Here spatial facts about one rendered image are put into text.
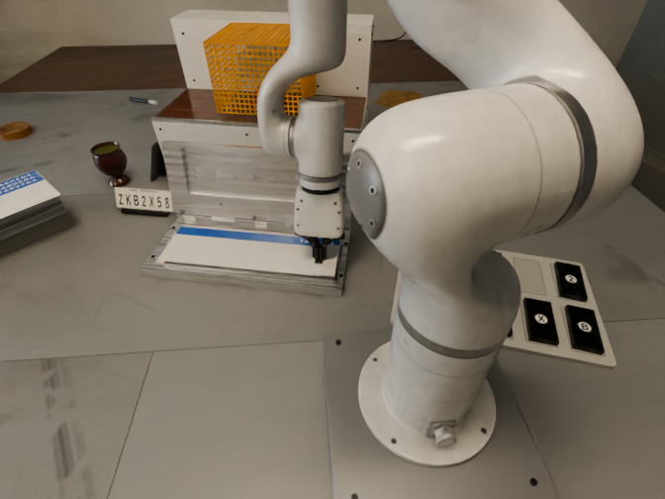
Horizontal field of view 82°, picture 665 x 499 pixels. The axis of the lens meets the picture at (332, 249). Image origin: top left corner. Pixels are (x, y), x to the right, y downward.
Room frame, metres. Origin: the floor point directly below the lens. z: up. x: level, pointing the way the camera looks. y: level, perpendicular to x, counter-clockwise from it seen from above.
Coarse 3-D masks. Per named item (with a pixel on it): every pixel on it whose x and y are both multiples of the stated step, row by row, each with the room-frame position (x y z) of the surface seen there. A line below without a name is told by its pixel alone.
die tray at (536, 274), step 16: (512, 256) 0.63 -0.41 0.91; (528, 256) 0.63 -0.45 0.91; (400, 272) 0.58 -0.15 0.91; (528, 272) 0.58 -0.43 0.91; (544, 272) 0.58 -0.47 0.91; (528, 288) 0.54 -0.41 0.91; (544, 288) 0.54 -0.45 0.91; (560, 304) 0.49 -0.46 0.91; (576, 304) 0.49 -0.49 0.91; (592, 304) 0.49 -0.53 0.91; (560, 320) 0.45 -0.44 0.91; (512, 336) 0.42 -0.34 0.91; (560, 336) 0.42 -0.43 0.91; (528, 352) 0.39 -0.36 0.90; (544, 352) 0.38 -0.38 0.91; (560, 352) 0.38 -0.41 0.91; (576, 352) 0.38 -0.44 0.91; (608, 352) 0.38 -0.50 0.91; (608, 368) 0.35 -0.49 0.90
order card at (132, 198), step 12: (120, 192) 0.84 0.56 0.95; (132, 192) 0.83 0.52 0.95; (144, 192) 0.83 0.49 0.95; (156, 192) 0.83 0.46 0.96; (168, 192) 0.82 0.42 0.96; (120, 204) 0.82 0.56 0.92; (132, 204) 0.82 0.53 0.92; (144, 204) 0.82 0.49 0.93; (156, 204) 0.81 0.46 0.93; (168, 204) 0.81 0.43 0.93
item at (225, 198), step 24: (168, 144) 0.80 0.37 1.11; (192, 144) 0.79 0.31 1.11; (216, 144) 0.80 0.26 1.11; (168, 168) 0.78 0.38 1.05; (192, 168) 0.79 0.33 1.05; (216, 168) 0.78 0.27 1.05; (240, 168) 0.77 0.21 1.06; (264, 168) 0.77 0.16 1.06; (288, 168) 0.76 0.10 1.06; (192, 192) 0.77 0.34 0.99; (216, 192) 0.77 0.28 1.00; (240, 192) 0.76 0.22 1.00; (264, 192) 0.75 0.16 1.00; (288, 192) 0.75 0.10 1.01; (216, 216) 0.75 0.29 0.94; (240, 216) 0.74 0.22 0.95; (264, 216) 0.73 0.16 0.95; (288, 216) 0.72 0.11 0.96
